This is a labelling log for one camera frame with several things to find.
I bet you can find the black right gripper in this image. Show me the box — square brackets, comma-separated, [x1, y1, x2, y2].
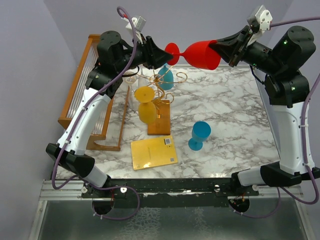
[209, 25, 283, 75]

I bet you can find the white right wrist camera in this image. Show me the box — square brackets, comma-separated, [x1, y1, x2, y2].
[247, 4, 273, 46]

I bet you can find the clear ribbed wine glass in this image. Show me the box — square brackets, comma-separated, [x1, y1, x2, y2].
[136, 66, 148, 88]

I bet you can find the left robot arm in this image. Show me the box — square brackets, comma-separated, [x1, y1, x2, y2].
[45, 30, 173, 198]

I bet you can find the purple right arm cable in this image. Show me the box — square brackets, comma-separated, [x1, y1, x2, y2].
[228, 16, 320, 219]

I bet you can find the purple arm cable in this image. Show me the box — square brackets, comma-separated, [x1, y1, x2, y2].
[51, 6, 141, 222]
[228, 16, 320, 219]

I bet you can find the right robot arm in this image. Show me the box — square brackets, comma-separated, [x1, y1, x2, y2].
[209, 25, 320, 196]

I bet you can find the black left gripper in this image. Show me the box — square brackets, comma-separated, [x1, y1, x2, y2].
[115, 33, 173, 73]

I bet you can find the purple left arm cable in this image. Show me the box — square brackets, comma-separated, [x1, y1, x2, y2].
[51, 6, 141, 222]

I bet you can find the blue plastic wine glass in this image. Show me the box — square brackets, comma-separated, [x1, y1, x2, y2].
[188, 121, 211, 151]
[157, 64, 174, 91]

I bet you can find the red plastic wine glass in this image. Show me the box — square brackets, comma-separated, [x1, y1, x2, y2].
[164, 40, 221, 70]

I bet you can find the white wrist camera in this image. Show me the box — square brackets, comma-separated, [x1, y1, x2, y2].
[247, 4, 273, 46]
[123, 15, 147, 33]

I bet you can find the gold wire wine glass rack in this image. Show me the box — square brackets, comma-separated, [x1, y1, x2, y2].
[134, 66, 188, 136]

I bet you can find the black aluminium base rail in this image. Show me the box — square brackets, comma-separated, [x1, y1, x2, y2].
[80, 177, 259, 213]

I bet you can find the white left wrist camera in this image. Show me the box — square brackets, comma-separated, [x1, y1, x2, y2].
[123, 15, 147, 33]

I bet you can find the wooden tiered acrylic shelf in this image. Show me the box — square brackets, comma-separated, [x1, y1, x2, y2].
[57, 34, 131, 152]

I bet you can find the yellow book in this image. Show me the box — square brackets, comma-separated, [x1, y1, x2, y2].
[131, 135, 178, 171]

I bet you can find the blue plastic wine glass front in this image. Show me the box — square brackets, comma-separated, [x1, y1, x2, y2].
[188, 121, 211, 151]

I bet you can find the yellow plastic wine glass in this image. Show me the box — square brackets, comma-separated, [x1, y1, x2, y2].
[134, 86, 156, 124]

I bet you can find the clear smooth wine glass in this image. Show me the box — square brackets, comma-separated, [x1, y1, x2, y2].
[124, 71, 139, 111]

